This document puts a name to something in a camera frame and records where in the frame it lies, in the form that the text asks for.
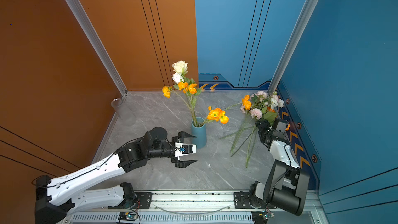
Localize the aluminium front rail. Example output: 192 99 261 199
61 190 328 224

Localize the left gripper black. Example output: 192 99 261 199
147 131 199 168

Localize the teal ceramic vase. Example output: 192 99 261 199
191 117 207 149

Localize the clear ribbed glass vase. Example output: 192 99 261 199
111 98 136 126

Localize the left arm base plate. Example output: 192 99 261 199
107 192 153 210

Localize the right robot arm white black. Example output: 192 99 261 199
248 118 310 216

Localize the orange rose flower stem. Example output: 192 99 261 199
230 91 278 159

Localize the white rosebud flower stem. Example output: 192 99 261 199
172 72 198 121

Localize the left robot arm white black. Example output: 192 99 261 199
32 127 197 224

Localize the aluminium corner post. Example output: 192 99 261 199
268 0 319 93
65 0 128 98

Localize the pink carnation flower stem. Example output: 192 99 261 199
222 91 284 167

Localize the white pink small flowers stem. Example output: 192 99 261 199
268 91 285 112

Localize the left aluminium corner post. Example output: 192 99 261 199
65 0 128 98

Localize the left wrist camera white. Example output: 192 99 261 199
174 143 197 157

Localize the left green circuit board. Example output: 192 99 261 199
118 212 141 224

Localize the right circuit board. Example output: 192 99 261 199
251 212 274 224

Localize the white cream rose stem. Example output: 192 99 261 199
171 60 200 127

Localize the right aluminium corner post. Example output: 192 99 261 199
268 0 319 93

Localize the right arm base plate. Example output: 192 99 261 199
233 191 259 209

